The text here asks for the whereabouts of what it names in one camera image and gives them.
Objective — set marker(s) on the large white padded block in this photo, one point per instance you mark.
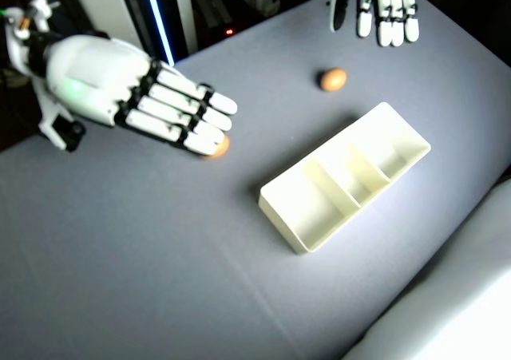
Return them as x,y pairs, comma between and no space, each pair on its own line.
451,296

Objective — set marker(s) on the grey table cloth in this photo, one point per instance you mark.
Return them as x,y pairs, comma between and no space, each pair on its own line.
159,256

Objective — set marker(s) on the white cabinet panel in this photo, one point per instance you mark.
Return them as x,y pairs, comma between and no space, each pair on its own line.
104,9

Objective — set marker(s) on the blue light strip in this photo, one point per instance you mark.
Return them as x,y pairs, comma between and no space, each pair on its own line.
159,20

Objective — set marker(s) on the white three-well tray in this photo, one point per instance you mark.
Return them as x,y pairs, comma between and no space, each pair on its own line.
319,212

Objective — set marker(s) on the black device with red light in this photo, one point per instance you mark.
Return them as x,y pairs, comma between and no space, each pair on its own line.
219,17

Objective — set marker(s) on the brown egg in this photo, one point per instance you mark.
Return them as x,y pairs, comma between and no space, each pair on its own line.
222,148
332,79

